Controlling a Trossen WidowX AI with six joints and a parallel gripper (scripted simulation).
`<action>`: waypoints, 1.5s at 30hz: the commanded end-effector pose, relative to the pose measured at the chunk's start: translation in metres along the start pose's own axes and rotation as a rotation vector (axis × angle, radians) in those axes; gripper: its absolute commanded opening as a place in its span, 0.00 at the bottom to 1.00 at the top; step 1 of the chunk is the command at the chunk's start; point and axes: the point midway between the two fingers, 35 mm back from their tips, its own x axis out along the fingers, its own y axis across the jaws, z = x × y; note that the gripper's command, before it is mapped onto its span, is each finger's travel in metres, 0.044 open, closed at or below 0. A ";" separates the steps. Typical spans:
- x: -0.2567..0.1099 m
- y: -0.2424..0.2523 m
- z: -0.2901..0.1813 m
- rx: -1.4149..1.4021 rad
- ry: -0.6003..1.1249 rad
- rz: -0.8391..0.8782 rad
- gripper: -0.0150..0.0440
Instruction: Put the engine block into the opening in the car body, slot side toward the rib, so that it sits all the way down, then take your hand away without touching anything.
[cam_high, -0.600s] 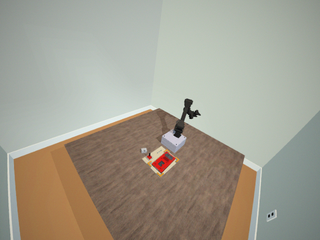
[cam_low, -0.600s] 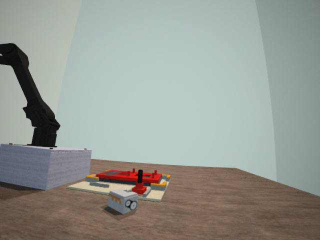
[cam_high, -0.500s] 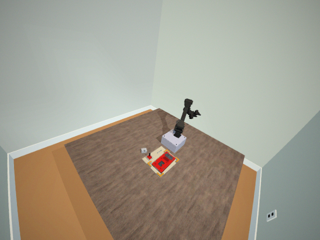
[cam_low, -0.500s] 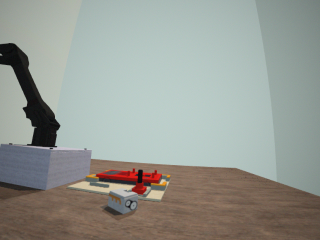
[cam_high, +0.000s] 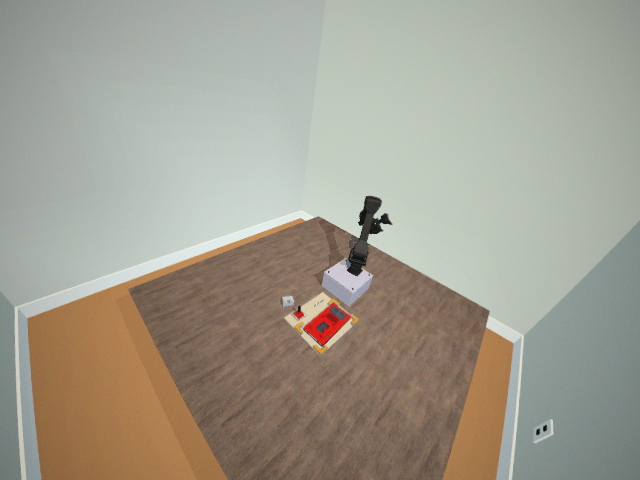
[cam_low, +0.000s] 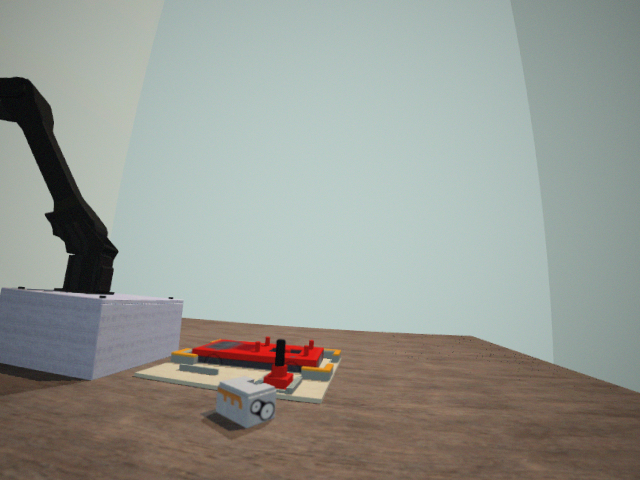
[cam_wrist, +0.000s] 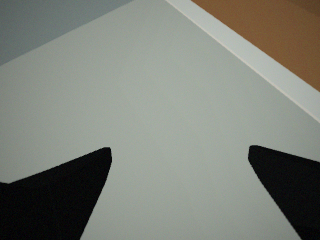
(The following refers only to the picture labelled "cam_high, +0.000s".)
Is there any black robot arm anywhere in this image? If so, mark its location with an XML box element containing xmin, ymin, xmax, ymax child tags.
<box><xmin>347</xmin><ymin>196</ymin><xmax>382</xmax><ymax>277</ymax></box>

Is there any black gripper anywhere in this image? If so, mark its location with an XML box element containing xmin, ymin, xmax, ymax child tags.
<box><xmin>369</xmin><ymin>213</ymin><xmax>393</xmax><ymax>234</ymax></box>

